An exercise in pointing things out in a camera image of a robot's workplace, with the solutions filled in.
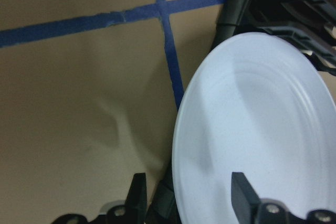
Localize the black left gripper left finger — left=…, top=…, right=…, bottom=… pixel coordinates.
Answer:
left=125, top=173, right=147, bottom=223

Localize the light blue plate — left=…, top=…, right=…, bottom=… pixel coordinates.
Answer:
left=172, top=33, right=335, bottom=223

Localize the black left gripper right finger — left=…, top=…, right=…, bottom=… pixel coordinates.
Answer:
left=231, top=172, right=261, bottom=224

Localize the black dish rack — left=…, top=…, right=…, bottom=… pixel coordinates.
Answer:
left=145, top=0, right=336, bottom=224

